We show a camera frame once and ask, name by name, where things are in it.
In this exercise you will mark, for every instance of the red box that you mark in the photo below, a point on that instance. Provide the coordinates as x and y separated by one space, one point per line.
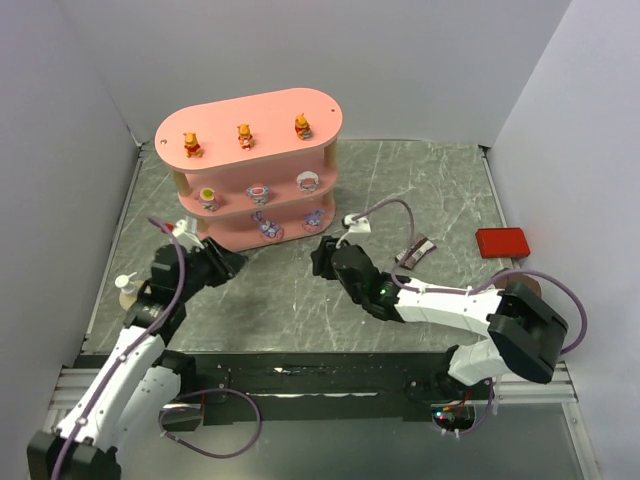
502 243

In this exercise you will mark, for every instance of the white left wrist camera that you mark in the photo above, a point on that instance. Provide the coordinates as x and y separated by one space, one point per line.
185 232

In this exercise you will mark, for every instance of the pink cloud toy blue bows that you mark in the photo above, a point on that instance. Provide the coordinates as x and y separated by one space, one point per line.
258 193

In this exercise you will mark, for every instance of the beige round disc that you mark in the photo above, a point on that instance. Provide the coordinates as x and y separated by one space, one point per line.
129 286

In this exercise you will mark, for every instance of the black base frame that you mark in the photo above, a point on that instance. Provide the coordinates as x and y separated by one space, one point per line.
238 387

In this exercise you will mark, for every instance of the pink white frilly toy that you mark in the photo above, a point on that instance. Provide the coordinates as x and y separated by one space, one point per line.
307 182

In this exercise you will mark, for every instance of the pink cup toy yellow top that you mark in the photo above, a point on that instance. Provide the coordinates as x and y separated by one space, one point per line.
208 199

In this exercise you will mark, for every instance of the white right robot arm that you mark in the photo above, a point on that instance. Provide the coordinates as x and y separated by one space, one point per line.
520 333

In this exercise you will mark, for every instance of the pink three-tier wooden shelf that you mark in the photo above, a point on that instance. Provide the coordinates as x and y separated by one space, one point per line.
277 158

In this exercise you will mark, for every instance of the orange bear toy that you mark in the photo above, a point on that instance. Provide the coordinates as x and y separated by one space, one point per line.
192 146
302 127
245 137

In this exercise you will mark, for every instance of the purple bunny toy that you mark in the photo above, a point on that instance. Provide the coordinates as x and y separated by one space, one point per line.
313 221

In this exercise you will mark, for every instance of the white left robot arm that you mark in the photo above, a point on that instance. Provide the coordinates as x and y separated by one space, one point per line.
141 376

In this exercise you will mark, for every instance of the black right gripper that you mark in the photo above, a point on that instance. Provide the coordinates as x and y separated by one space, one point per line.
324 256

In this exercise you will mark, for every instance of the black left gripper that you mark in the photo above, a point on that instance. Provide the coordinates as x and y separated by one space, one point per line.
218 258

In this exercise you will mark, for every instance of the green brown tape roll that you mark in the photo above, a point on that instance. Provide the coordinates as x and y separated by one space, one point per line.
517 277

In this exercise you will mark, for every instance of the brown chocolate bar wrapper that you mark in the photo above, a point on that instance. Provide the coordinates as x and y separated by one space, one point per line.
408 258

